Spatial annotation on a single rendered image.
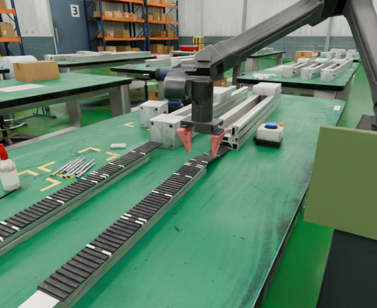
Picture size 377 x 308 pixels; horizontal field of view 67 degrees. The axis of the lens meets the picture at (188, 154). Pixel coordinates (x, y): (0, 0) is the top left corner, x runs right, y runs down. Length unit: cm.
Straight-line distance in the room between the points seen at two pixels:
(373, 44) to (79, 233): 78
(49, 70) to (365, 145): 266
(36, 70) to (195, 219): 242
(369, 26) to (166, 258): 72
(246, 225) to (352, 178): 21
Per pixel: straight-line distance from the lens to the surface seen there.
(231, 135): 97
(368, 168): 60
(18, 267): 58
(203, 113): 74
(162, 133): 97
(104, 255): 50
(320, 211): 64
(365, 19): 90
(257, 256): 54
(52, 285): 48
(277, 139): 102
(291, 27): 87
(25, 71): 283
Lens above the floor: 113
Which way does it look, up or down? 22 degrees down
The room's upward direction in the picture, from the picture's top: straight up
